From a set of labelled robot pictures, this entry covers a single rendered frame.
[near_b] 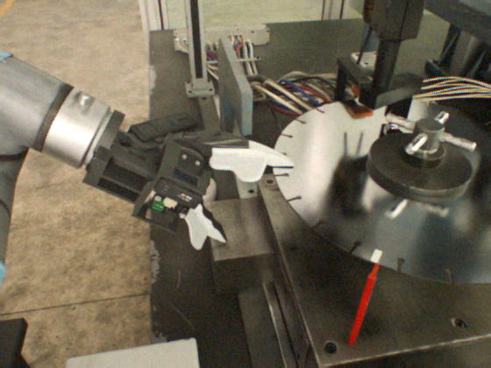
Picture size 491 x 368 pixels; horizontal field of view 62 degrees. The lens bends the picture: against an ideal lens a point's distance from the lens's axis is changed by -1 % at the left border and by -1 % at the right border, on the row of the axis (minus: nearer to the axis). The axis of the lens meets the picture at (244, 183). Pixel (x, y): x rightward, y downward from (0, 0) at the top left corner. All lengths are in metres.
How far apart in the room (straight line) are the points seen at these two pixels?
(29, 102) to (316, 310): 0.35
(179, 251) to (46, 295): 1.06
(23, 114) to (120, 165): 0.10
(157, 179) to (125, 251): 1.31
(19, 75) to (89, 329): 1.18
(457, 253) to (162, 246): 0.42
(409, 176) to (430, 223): 0.06
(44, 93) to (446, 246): 0.40
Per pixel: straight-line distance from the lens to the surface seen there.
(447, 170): 0.49
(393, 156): 0.49
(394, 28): 0.47
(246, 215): 0.59
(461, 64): 1.20
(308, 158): 0.48
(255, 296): 0.58
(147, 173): 0.42
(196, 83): 1.06
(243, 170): 0.43
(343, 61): 0.66
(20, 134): 0.44
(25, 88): 0.43
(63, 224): 1.90
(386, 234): 0.41
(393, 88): 0.51
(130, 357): 0.39
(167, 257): 0.64
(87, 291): 1.62
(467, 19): 0.77
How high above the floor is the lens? 1.23
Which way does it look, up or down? 39 degrees down
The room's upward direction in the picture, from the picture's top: straight up
